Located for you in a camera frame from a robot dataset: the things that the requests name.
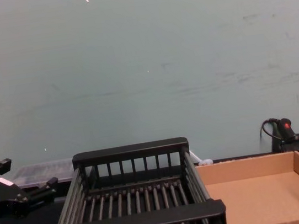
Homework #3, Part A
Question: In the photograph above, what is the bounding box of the shallow brown cardboard tray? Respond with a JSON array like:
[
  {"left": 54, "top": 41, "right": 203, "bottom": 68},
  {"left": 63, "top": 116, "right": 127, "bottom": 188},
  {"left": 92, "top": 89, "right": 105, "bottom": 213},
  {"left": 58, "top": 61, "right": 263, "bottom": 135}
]
[{"left": 194, "top": 150, "right": 299, "bottom": 224}]

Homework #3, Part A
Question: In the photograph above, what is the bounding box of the clear plastic case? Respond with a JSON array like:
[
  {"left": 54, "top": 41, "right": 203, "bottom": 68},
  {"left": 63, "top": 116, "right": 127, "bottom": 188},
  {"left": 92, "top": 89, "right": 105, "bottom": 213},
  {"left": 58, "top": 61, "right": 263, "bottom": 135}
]
[{"left": 8, "top": 157, "right": 78, "bottom": 191}]

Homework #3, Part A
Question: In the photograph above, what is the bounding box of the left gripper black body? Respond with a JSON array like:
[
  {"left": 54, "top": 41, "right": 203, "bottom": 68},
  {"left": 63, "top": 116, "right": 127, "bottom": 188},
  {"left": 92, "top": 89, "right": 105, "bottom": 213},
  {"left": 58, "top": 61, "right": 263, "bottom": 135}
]
[{"left": 0, "top": 166, "right": 33, "bottom": 223}]

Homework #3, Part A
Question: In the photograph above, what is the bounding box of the plain pale wall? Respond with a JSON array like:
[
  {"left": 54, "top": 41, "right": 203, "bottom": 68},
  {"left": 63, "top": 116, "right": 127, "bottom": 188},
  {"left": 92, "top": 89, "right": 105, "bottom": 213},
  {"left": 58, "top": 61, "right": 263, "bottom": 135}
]
[{"left": 0, "top": 0, "right": 299, "bottom": 192}]

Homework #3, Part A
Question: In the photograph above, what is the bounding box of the black corded tool red switch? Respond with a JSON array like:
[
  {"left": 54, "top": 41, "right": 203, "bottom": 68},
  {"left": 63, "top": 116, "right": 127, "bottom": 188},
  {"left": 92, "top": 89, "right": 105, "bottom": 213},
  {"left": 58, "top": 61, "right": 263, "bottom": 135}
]
[{"left": 260, "top": 114, "right": 299, "bottom": 177}]

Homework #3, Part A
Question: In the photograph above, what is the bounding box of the black rack with steel bars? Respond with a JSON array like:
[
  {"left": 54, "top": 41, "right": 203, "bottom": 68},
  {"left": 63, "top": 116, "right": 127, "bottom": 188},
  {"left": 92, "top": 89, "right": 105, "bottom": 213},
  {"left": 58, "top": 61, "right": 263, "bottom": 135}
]
[{"left": 33, "top": 132, "right": 229, "bottom": 224}]

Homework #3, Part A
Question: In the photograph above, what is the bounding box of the small white three-armed plastic piece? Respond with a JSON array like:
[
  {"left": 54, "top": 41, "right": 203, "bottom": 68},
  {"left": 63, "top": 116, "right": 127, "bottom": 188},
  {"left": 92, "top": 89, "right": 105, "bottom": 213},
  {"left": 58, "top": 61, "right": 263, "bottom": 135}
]
[{"left": 190, "top": 147, "right": 214, "bottom": 168}]

